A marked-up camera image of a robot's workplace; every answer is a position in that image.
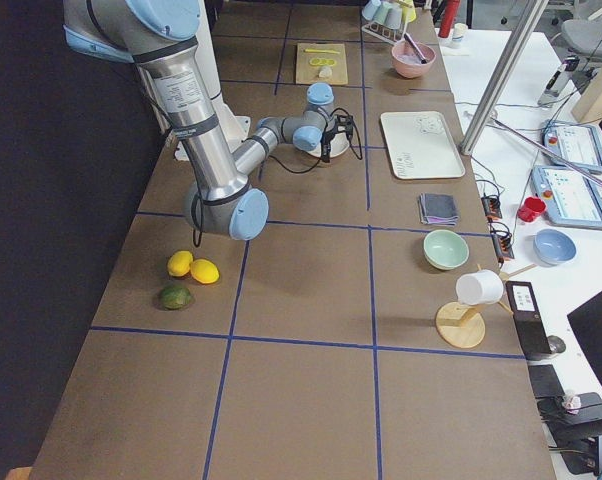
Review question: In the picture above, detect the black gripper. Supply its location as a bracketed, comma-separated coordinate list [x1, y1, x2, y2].
[321, 115, 354, 163]

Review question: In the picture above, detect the beige round plate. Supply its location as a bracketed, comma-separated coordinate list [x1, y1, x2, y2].
[309, 132, 350, 158]

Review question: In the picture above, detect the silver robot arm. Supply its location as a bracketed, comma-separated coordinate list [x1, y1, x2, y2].
[63, 1, 354, 240]

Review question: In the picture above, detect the white bear tray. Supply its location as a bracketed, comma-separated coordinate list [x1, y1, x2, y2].
[380, 111, 465, 180]

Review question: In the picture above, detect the bamboo cutting board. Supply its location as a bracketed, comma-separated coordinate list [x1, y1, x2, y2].
[295, 43, 349, 86]

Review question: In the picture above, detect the yellow plastic knife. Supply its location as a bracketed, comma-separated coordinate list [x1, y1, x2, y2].
[303, 48, 340, 55]

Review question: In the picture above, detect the pink bowl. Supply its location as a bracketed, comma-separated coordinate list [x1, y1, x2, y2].
[391, 40, 437, 79]

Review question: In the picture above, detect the folded grey cloth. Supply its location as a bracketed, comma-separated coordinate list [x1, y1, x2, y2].
[418, 193, 459, 226]

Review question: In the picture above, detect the red bottle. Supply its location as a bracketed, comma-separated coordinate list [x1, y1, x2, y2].
[438, 0, 461, 39]

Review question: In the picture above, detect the mint green bowl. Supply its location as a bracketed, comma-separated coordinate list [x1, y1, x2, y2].
[423, 230, 470, 271]

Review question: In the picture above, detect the black power strip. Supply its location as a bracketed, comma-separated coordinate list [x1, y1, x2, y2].
[481, 195, 515, 265]

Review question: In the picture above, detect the yellow lemon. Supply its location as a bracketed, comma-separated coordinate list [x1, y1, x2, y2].
[190, 258, 220, 285]
[167, 250, 194, 278]

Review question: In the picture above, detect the red cup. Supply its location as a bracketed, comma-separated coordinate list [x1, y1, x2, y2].
[517, 196, 547, 223]

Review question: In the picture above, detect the white mug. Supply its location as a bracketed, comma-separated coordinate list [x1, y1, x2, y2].
[455, 269, 504, 306]

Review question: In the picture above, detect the wooden mug stand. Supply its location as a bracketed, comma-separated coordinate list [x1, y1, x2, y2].
[435, 264, 536, 349]

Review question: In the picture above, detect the far teach pendant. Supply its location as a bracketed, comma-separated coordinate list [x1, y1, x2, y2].
[543, 121, 602, 174]

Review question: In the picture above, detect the teach pendant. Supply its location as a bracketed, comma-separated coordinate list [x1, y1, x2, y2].
[531, 166, 602, 230]
[543, 121, 602, 174]

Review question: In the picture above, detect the near teach pendant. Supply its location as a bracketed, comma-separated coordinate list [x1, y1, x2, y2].
[531, 166, 602, 230]

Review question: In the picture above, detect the blue bowl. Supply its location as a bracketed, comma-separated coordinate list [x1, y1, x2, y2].
[533, 229, 577, 265]

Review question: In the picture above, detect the black device with label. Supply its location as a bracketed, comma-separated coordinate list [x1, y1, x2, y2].
[505, 280, 552, 361]

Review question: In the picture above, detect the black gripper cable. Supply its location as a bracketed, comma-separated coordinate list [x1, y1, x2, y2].
[258, 107, 365, 180]

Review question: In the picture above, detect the wire dish rack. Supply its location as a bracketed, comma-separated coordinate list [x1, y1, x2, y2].
[361, 0, 417, 44]

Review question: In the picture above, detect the aluminium frame post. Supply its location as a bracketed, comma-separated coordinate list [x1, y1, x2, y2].
[459, 0, 548, 155]

